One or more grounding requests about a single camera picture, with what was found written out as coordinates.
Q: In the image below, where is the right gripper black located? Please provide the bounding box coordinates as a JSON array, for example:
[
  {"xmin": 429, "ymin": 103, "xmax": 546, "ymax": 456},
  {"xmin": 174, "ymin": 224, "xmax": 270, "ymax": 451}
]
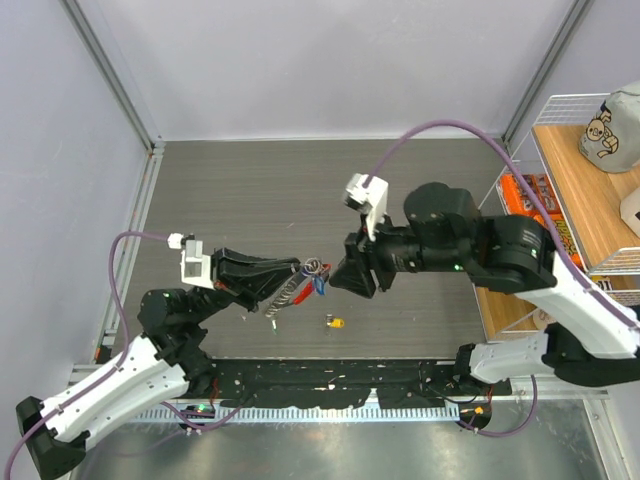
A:
[{"xmin": 329, "ymin": 207, "xmax": 470, "ymax": 297}]

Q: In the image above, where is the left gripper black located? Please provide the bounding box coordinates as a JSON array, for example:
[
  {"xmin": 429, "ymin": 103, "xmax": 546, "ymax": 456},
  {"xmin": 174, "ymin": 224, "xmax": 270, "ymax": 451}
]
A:
[{"xmin": 189, "ymin": 244, "xmax": 301, "ymax": 324}]

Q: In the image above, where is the silver key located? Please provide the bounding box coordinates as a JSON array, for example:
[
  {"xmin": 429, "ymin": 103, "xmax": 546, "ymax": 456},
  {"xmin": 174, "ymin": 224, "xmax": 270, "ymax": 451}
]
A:
[{"xmin": 324, "ymin": 314, "xmax": 334, "ymax": 336}]

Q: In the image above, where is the yellow key tag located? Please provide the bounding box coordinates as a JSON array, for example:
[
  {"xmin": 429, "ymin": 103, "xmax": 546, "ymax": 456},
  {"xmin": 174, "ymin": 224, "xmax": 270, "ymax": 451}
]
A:
[{"xmin": 330, "ymin": 318, "xmax": 345, "ymax": 329}]

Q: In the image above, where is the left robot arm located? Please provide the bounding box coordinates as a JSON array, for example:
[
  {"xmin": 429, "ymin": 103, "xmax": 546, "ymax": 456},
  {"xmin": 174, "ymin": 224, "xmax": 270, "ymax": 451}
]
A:
[{"xmin": 16, "ymin": 236, "xmax": 301, "ymax": 479}]

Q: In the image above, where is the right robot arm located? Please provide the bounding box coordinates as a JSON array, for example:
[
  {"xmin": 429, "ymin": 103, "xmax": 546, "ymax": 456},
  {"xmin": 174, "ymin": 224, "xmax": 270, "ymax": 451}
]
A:
[{"xmin": 327, "ymin": 182, "xmax": 639, "ymax": 394}]

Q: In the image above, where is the blue key tag right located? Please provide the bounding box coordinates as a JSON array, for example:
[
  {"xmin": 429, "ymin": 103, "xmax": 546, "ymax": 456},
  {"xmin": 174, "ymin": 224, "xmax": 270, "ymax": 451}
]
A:
[{"xmin": 311, "ymin": 275, "xmax": 326, "ymax": 296}]

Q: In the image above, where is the orange snack box top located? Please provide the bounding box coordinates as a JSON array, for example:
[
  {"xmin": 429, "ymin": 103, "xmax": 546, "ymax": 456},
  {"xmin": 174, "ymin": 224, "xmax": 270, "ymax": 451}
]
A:
[{"xmin": 499, "ymin": 173, "xmax": 561, "ymax": 220}]

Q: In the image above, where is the orange yellow snack box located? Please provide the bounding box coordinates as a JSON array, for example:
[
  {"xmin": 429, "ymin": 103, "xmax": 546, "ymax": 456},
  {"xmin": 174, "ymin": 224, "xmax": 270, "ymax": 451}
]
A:
[{"xmin": 549, "ymin": 213, "xmax": 584, "ymax": 270}]

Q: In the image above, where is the yellow snack bag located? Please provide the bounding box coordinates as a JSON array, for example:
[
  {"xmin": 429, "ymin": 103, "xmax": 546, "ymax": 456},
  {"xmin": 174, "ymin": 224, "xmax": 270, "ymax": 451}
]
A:
[{"xmin": 592, "ymin": 276, "xmax": 616, "ymax": 294}]

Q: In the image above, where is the grey printed pouch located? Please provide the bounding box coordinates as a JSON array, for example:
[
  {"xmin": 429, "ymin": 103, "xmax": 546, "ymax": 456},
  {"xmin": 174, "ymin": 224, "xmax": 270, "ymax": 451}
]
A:
[{"xmin": 579, "ymin": 81, "xmax": 639, "ymax": 174}]

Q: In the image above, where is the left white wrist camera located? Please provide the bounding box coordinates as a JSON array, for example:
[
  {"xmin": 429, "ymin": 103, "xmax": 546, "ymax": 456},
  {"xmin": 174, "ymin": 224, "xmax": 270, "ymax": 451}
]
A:
[{"xmin": 167, "ymin": 233, "xmax": 213, "ymax": 289}]

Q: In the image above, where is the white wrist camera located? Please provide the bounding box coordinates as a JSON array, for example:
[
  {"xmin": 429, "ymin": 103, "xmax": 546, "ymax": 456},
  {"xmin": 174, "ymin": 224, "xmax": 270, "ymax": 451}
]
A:
[
  {"xmin": 343, "ymin": 173, "xmax": 389, "ymax": 242},
  {"xmin": 167, "ymin": 233, "xmax": 213, "ymax": 289}
]

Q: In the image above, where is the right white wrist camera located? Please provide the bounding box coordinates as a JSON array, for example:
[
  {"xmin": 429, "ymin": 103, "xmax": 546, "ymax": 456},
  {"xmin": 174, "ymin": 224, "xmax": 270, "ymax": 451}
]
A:
[{"xmin": 343, "ymin": 173, "xmax": 389, "ymax": 242}]

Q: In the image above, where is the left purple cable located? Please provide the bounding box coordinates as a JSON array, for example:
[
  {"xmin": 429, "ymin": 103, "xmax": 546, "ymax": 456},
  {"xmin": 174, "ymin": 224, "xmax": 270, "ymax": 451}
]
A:
[{"xmin": 2, "ymin": 231, "xmax": 174, "ymax": 476}]

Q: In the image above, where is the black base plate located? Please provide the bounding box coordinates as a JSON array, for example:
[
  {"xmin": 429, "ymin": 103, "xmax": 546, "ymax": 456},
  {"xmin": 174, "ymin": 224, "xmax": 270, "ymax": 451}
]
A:
[{"xmin": 178, "ymin": 359, "xmax": 512, "ymax": 409}]

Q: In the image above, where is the white slotted cable duct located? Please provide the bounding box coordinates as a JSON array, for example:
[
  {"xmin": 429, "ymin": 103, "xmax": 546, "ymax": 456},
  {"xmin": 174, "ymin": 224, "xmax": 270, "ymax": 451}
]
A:
[{"xmin": 130, "ymin": 401, "xmax": 460, "ymax": 424}]

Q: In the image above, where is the white wire shelf rack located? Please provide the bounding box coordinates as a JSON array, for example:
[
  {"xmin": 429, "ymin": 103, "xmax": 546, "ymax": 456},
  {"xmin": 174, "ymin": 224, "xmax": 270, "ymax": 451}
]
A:
[{"xmin": 475, "ymin": 93, "xmax": 639, "ymax": 341}]

